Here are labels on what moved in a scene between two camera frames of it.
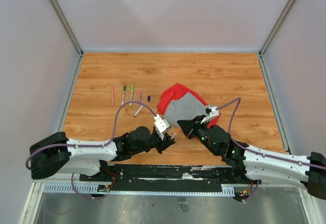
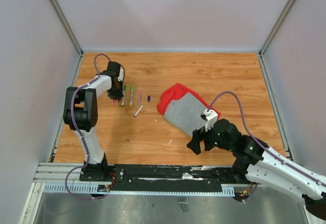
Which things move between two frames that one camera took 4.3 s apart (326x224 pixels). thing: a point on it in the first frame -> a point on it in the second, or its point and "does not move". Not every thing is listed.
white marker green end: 132,94 does not move
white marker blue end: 138,111 does not move
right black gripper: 192,126 -> 194,143
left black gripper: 164,143 -> 118,95
